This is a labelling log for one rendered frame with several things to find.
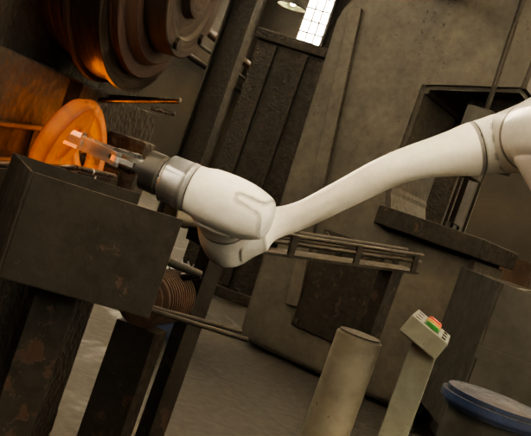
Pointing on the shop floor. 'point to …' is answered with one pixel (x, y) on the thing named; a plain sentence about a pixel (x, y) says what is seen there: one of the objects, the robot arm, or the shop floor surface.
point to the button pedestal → (412, 375)
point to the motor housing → (132, 362)
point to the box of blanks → (496, 345)
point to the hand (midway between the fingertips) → (66, 135)
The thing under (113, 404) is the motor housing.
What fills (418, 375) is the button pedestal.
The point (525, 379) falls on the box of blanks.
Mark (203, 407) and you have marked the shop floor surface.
